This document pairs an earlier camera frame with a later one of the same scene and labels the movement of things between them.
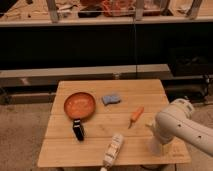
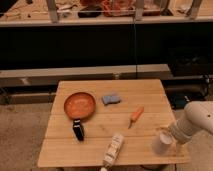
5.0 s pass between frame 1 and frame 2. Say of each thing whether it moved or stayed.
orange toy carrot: stayed
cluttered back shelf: stayed
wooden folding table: stayed
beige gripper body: moved
